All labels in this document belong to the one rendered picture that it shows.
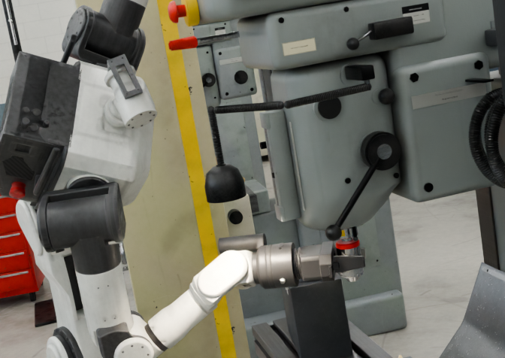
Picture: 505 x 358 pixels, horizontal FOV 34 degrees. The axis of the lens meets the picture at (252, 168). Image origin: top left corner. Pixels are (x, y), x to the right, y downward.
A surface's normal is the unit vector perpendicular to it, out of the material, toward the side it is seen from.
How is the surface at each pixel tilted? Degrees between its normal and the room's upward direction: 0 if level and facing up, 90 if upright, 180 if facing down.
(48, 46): 90
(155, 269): 90
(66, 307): 90
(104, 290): 101
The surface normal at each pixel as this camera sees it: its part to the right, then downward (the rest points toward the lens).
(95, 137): 0.42, -0.47
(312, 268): -0.15, 0.20
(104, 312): 0.26, 0.32
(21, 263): 0.11, 0.16
